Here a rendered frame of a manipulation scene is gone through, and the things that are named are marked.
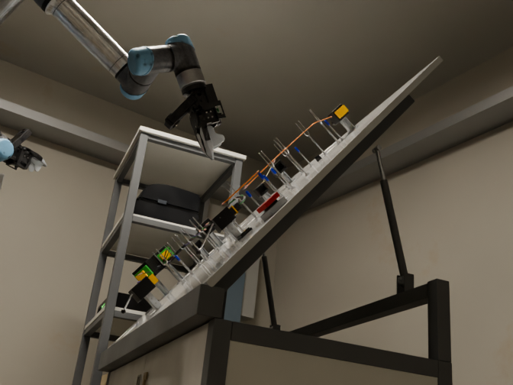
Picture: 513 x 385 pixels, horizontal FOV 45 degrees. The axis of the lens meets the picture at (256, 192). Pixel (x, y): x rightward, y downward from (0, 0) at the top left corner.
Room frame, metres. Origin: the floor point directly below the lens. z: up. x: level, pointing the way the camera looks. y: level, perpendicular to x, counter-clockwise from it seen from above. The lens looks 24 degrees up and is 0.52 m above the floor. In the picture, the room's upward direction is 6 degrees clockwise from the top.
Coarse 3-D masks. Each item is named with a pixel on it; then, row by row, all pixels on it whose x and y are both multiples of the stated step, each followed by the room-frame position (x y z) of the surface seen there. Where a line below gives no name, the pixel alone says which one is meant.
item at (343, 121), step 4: (340, 104) 1.70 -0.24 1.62; (336, 108) 1.70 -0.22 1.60; (332, 112) 1.71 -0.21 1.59; (348, 112) 1.71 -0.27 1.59; (328, 116) 1.75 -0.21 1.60; (332, 116) 1.73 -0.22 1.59; (336, 116) 1.71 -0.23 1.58; (344, 116) 1.71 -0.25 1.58; (332, 120) 1.76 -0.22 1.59; (336, 120) 1.73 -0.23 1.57; (340, 120) 1.72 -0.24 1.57; (344, 120) 1.75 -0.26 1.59; (348, 120) 1.74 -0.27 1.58; (332, 124) 1.81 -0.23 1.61; (336, 124) 1.76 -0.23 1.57; (344, 124) 1.74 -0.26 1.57; (348, 124) 1.76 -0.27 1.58; (348, 128) 1.74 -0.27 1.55; (352, 128) 1.76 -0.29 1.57
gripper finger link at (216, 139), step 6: (210, 126) 1.50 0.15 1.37; (210, 132) 1.51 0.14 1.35; (204, 138) 1.50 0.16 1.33; (216, 138) 1.51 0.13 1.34; (222, 138) 1.52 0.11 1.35; (204, 144) 1.52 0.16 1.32; (210, 144) 1.51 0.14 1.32; (216, 144) 1.52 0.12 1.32; (210, 150) 1.52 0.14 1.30; (210, 156) 1.53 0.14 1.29
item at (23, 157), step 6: (18, 150) 2.20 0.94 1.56; (24, 150) 2.20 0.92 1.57; (12, 156) 2.18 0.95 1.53; (18, 156) 2.19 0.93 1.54; (24, 156) 2.21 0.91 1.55; (6, 162) 2.21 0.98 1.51; (12, 162) 2.20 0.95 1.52; (18, 162) 2.19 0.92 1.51; (24, 162) 2.21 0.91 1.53; (30, 162) 2.23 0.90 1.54; (24, 168) 2.22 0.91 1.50
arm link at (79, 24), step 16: (48, 0) 1.40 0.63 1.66; (64, 0) 1.41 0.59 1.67; (64, 16) 1.43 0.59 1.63; (80, 16) 1.43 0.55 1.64; (80, 32) 1.45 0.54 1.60; (96, 32) 1.45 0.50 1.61; (96, 48) 1.47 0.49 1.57; (112, 48) 1.48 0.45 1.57; (112, 64) 1.50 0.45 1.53; (128, 80) 1.51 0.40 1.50; (128, 96) 1.58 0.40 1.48
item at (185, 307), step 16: (208, 288) 1.28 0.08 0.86; (176, 304) 1.43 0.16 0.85; (192, 304) 1.31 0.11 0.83; (208, 304) 1.28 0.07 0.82; (160, 320) 1.56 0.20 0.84; (176, 320) 1.41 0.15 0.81; (192, 320) 1.34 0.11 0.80; (208, 320) 1.32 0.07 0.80; (128, 336) 1.92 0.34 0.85; (144, 336) 1.71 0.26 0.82; (160, 336) 1.56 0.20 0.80; (176, 336) 1.54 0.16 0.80; (112, 352) 2.14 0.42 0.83; (128, 352) 1.88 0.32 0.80; (144, 352) 1.84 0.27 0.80; (112, 368) 2.27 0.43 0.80
